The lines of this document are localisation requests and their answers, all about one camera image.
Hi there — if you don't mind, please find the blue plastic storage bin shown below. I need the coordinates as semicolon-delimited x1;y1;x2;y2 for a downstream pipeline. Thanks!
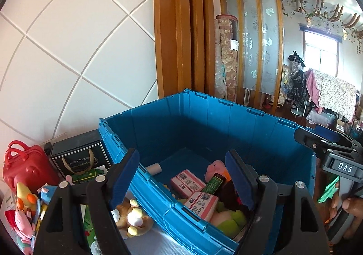
99;88;317;255

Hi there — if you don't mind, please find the white tube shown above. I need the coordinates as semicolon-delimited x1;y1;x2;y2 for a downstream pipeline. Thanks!
145;163;162;177

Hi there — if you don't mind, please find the person's right hand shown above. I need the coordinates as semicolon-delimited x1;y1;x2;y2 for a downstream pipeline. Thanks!
329;181;363;217

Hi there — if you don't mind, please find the yellow duck plush toy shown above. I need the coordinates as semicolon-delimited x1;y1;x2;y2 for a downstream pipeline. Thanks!
15;182;42;213

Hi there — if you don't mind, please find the black bag pile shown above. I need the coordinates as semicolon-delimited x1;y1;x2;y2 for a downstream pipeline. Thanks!
288;51;308;102

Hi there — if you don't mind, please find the clear plastic bag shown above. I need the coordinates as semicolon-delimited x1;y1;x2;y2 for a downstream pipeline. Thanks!
306;109;338;128

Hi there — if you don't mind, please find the green and white carton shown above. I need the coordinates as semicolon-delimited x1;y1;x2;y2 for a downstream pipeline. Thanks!
71;167;110;185

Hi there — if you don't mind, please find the window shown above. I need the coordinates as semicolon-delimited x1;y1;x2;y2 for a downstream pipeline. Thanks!
299;23;345;77

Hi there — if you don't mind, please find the pink cloth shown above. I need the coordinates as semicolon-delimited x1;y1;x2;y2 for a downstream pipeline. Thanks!
305;69;324;114

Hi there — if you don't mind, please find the floral cloth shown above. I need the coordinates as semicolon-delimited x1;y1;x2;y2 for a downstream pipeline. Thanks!
312;69;357;121

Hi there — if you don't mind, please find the white fan stand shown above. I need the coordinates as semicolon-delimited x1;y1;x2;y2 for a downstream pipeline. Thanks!
290;99;305;117

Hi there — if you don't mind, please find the pale rolled carpet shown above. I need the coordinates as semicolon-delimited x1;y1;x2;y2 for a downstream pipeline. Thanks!
214;42;227;100

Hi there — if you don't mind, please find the red plastic handbag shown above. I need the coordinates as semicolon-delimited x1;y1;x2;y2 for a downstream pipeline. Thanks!
3;140;59;196

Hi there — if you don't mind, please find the green bird plush toy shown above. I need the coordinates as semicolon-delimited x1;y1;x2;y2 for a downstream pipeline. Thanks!
211;210;247;240

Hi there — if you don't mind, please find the wooden pillar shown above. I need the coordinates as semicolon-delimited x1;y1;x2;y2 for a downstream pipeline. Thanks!
153;0;216;100

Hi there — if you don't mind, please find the green bottle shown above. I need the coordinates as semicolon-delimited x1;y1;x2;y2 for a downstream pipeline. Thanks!
203;173;227;196

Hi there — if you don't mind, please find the small pink pig plush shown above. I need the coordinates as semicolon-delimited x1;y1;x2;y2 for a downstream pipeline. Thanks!
13;210;36;254

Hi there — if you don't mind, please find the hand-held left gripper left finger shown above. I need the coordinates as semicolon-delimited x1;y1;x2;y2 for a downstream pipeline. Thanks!
33;147;140;255

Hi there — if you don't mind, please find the red patterned rolled carpet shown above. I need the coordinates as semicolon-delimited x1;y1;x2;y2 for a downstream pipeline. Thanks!
216;14;239;102

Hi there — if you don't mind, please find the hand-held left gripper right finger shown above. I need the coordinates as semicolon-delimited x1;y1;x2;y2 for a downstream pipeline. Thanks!
225;150;331;255

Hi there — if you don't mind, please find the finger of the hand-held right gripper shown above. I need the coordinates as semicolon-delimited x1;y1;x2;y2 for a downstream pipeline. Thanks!
314;124;363;153
294;128;329;159

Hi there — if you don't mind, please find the pink pig plush orange shirt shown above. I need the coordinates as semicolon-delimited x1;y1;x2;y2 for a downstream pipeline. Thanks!
206;160;230;182

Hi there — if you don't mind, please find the pink labelled box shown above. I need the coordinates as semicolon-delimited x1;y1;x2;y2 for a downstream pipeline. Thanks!
184;191;219;220
170;169;207;199

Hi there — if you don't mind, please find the ceiling vine decoration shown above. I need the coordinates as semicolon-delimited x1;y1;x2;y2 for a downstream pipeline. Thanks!
281;0;363;56

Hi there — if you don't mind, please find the blue plush toy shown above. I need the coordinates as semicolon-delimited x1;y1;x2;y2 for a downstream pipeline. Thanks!
40;185;59;204

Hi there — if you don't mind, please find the brown bear plush toy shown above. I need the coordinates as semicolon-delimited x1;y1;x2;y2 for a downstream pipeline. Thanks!
112;198;154;240

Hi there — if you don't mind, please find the wooden frosted glass partition screen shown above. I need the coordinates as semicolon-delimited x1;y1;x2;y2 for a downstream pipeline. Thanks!
215;0;284;109

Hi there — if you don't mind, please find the black gift bag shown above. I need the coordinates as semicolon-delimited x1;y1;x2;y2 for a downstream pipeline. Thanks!
50;139;107;177

